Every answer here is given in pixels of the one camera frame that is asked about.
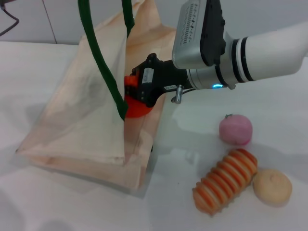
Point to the beige round bun toy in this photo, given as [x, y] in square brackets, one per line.
[272, 187]

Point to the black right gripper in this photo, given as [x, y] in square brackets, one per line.
[161, 77]

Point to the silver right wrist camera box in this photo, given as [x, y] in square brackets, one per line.
[192, 33]

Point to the striped orange bread loaf toy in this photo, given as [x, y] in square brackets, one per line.
[223, 183]

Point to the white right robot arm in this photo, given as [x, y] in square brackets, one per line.
[264, 55]

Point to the pink toy peach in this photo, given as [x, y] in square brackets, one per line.
[235, 130]

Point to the orange toy fruit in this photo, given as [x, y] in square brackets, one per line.
[137, 109]

